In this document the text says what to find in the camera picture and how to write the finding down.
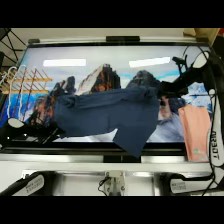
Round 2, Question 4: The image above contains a black cable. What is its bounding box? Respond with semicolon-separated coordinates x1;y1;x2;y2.
97;176;113;197

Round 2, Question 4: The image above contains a pink garment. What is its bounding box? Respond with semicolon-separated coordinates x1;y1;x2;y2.
177;104;212;163

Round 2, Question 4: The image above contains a silver frame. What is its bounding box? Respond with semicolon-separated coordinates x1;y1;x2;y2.
0;146;224;197

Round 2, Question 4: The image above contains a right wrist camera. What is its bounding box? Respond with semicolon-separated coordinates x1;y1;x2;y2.
171;55;188;76

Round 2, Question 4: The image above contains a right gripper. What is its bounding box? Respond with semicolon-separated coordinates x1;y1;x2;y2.
157;79;190;99

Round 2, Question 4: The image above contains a navy blue T-shirt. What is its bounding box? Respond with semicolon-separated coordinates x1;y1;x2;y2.
54;85;161;159

